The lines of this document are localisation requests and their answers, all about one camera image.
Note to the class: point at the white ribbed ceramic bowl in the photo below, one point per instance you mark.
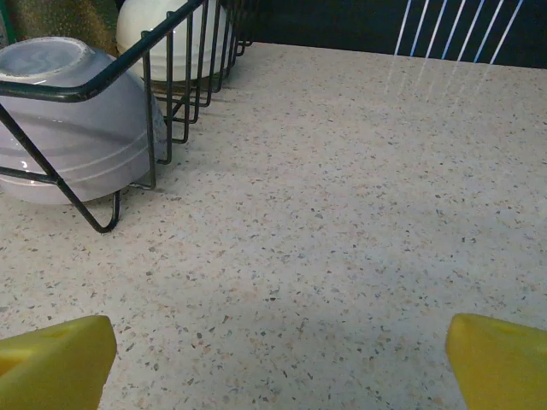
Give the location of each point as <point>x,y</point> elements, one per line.
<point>179,47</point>

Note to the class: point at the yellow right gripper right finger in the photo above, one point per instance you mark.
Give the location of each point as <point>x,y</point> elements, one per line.
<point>504,371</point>

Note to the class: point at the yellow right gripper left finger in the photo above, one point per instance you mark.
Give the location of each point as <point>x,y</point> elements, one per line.
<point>55,367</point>

